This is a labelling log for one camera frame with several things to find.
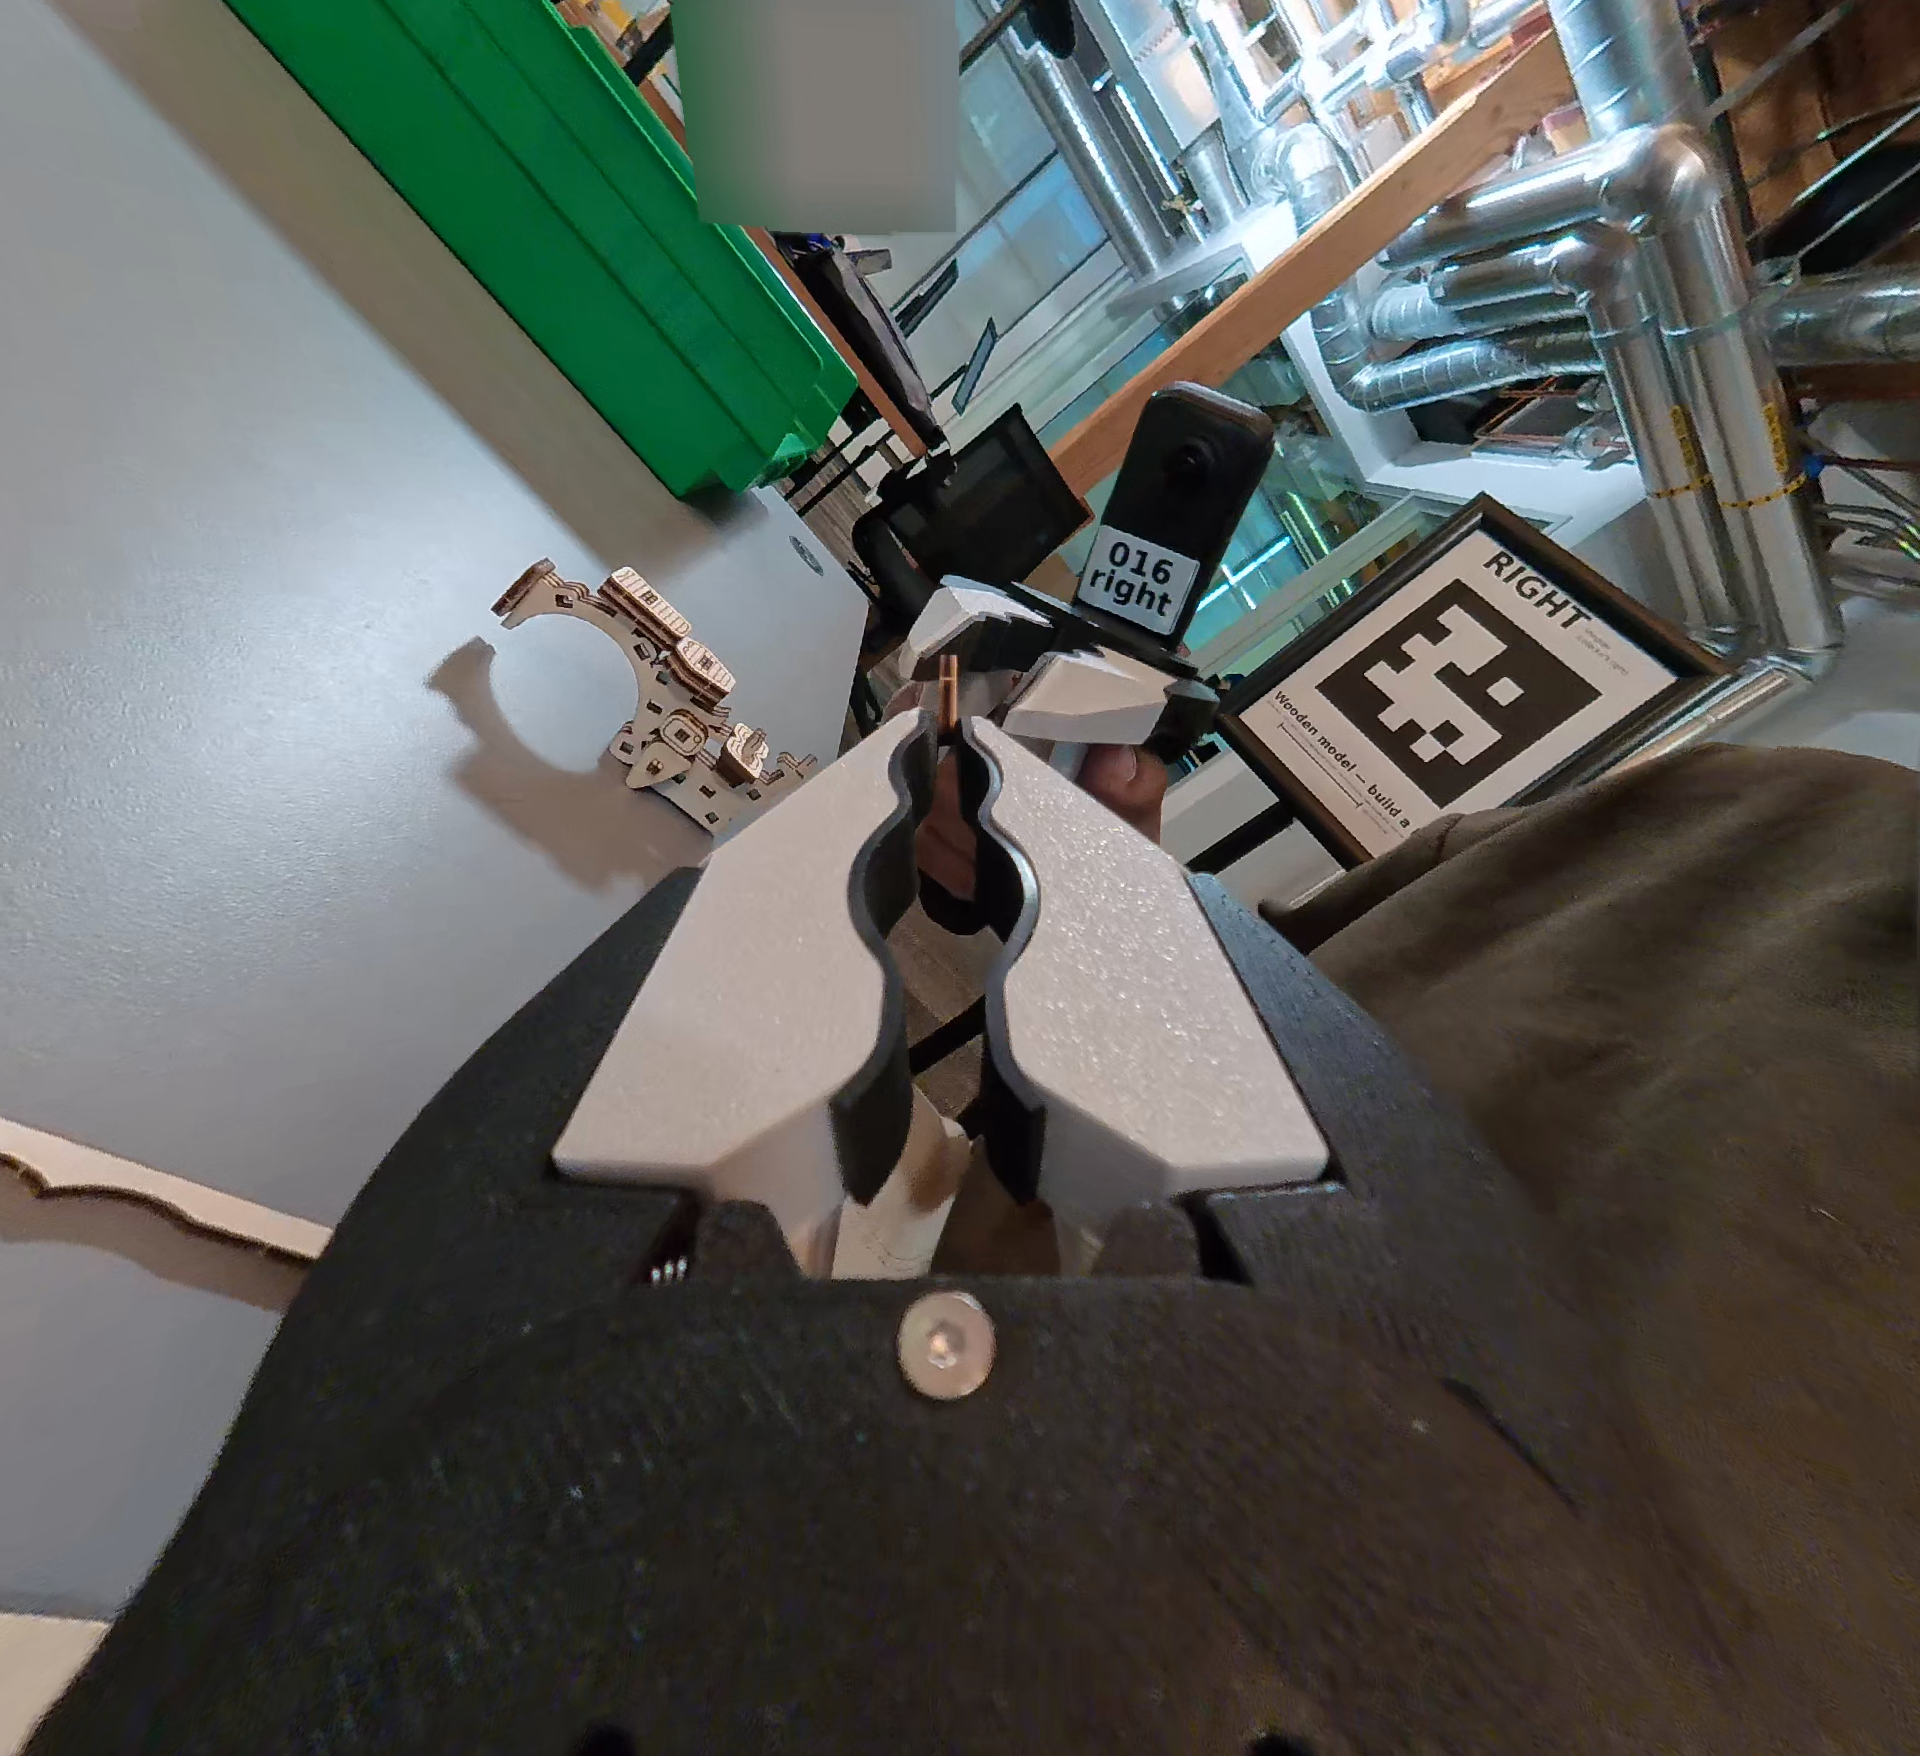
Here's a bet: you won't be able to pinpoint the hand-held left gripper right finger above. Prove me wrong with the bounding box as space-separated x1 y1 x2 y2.
964 719 1331 1206

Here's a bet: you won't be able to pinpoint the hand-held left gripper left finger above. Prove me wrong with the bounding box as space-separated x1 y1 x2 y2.
550 717 932 1278

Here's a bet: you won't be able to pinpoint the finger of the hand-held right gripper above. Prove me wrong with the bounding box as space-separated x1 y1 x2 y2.
997 653 1181 747
897 579 1054 719

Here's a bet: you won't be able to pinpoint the grey desk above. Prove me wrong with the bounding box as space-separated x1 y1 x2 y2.
0 0 875 1639

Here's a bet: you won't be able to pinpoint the person's right hand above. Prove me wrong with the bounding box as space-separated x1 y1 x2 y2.
1069 740 1175 845

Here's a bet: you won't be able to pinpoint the small black screen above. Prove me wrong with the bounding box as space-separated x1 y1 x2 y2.
855 408 1090 621

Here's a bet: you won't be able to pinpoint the wooden model assembly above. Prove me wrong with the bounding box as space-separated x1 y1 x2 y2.
492 558 823 832

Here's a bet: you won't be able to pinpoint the wooden beam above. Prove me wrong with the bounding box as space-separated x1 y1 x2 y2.
1049 32 1653 498

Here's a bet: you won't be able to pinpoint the framed marker sign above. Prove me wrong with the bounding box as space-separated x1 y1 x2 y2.
1213 493 1732 871

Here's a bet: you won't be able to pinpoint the green plastic bin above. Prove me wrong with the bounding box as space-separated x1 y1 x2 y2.
299 0 860 441
185 0 823 501

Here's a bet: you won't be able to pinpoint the silver ventilation ducts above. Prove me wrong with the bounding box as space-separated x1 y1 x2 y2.
1169 0 1920 685

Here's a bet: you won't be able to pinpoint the laser-cut wooden sheet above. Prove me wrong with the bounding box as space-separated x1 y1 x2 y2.
0 1116 336 1756

